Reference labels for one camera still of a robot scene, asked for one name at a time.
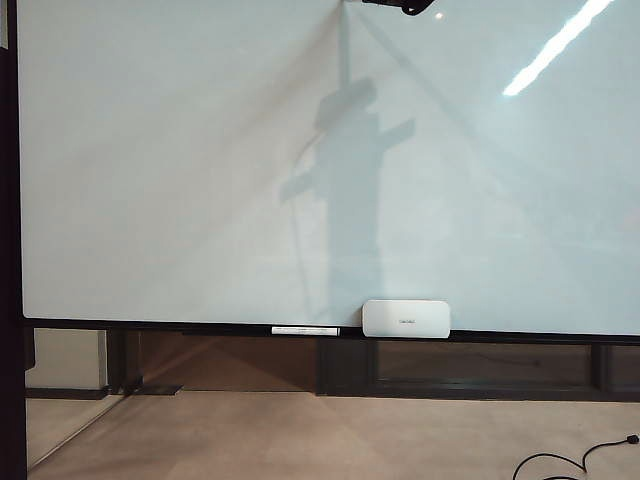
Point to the black whiteboard stand frame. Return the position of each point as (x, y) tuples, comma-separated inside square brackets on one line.
[(10, 250)]

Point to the black whiteboard pen tray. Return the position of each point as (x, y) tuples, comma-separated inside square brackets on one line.
[(150, 325)]

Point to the white marker with black cap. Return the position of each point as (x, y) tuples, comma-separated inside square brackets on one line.
[(300, 330)]

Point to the white whiteboard eraser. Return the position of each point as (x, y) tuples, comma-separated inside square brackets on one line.
[(405, 320)]

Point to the dark door post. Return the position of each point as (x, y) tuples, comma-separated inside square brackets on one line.
[(125, 360)]

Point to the dark low cabinet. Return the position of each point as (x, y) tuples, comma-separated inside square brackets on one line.
[(345, 369)]

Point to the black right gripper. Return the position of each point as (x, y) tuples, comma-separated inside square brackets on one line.
[(405, 6)]

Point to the white glass whiteboard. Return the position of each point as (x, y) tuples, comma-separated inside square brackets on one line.
[(200, 150)]

